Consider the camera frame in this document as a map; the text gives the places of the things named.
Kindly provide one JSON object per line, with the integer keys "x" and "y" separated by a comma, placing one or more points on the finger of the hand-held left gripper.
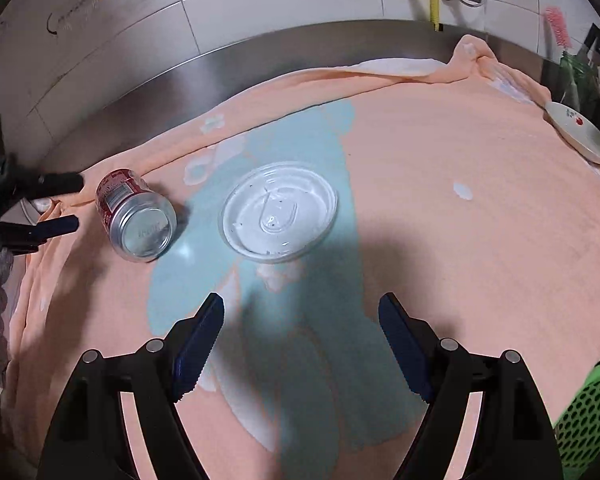
{"x": 50, "y": 183}
{"x": 40, "y": 230}

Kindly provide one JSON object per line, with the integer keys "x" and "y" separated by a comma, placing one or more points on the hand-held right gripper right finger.
{"x": 405, "y": 345}

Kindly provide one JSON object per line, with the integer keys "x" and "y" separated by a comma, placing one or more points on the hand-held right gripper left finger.
{"x": 200, "y": 345}

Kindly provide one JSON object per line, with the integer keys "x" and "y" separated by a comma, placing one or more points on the red cola can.
{"x": 125, "y": 200}

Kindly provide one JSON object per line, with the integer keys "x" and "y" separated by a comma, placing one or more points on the clear plastic lid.
{"x": 280, "y": 210}

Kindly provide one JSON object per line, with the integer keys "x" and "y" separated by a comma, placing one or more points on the green round basket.
{"x": 590, "y": 410}

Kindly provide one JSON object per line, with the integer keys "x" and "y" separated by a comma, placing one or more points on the peach printed blanket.
{"x": 430, "y": 260}

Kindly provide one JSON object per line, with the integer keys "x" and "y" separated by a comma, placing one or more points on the glass jar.
{"x": 577, "y": 80}

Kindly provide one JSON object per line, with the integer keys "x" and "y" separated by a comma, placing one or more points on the pink bottle brush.
{"x": 557, "y": 25}

